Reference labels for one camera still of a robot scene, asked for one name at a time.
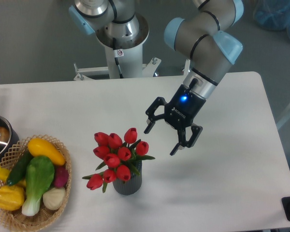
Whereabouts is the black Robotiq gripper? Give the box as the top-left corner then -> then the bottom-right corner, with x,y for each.
144,84 -> 206,156

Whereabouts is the red tulip bouquet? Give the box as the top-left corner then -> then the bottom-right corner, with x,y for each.
82,128 -> 155,192

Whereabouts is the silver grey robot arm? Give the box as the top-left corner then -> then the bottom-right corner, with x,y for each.
69,0 -> 244,153

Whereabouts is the dark grey ribbed vase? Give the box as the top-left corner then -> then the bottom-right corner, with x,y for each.
113,161 -> 143,195

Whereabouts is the purple red radish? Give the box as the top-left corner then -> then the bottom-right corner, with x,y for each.
53,167 -> 69,188

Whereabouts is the blue plastic bag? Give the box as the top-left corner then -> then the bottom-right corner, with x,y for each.
253,0 -> 290,39

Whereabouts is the yellow squash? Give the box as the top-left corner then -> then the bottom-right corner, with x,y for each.
27,138 -> 66,166

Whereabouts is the green bok choy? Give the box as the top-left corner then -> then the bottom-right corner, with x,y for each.
22,156 -> 55,217

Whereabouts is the cream white garlic bulb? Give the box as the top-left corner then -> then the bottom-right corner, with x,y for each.
43,188 -> 66,210

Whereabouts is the dark green cucumber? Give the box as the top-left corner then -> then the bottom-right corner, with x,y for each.
6,150 -> 33,186

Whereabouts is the small yellow gourd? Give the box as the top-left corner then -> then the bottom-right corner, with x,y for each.
0,162 -> 27,189

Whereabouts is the yellow bell pepper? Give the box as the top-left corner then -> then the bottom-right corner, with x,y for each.
0,185 -> 25,211

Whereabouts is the woven wicker basket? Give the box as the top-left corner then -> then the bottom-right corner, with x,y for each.
0,135 -> 72,232

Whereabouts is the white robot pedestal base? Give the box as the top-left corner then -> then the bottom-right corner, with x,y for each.
73,41 -> 193,81

